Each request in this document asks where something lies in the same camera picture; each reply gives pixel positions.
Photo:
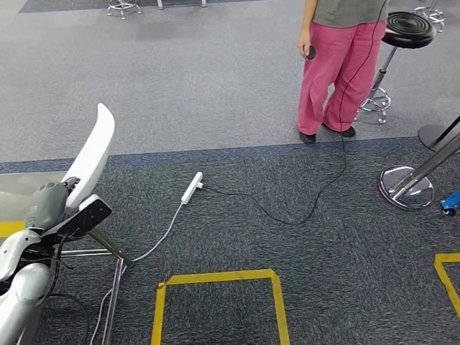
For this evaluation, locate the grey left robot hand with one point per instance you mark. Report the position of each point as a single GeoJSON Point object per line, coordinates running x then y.
{"type": "Point", "coordinates": [47, 207]}

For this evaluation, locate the person's hand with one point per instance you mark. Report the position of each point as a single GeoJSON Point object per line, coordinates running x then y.
{"type": "Point", "coordinates": [303, 43]}

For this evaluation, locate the black round handheld device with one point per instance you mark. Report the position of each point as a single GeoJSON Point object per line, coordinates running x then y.
{"type": "Point", "coordinates": [311, 52]}

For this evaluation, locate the white curved car panel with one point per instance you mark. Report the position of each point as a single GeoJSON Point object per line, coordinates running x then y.
{"type": "Point", "coordinates": [91, 157]}

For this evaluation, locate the person's forearm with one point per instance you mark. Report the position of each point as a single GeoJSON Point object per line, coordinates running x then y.
{"type": "Point", "coordinates": [310, 14]}

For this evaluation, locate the stainless steel workbench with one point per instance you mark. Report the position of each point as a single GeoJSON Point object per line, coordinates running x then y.
{"type": "Point", "coordinates": [21, 200]}

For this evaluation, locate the person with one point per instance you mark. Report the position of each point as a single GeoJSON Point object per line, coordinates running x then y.
{"type": "Point", "coordinates": [323, 85]}

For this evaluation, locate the black seat chrome stool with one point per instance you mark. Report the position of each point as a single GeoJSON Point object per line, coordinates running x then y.
{"type": "Point", "coordinates": [409, 28]}

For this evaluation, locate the chrome base stool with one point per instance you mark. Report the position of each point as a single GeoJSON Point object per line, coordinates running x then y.
{"type": "Point", "coordinates": [431, 14]}
{"type": "Point", "coordinates": [124, 5]}

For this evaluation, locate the white power strip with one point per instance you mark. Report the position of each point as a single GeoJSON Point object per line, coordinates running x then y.
{"type": "Point", "coordinates": [191, 189]}

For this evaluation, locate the chrome belt stanchion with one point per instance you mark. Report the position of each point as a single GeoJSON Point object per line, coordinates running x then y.
{"type": "Point", "coordinates": [406, 188]}

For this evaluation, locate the yellow floor tape outline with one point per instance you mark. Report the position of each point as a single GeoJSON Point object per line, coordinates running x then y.
{"type": "Point", "coordinates": [216, 277]}

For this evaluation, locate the yellow tape frame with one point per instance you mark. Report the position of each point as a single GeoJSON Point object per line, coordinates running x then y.
{"type": "Point", "coordinates": [10, 229]}

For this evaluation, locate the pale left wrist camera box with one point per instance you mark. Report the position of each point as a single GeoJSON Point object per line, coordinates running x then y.
{"type": "Point", "coordinates": [87, 204]}

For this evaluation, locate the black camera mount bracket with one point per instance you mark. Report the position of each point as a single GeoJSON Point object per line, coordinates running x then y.
{"type": "Point", "coordinates": [90, 219]}

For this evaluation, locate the thin black post stanchion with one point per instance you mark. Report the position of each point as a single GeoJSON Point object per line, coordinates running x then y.
{"type": "Point", "coordinates": [431, 138]}

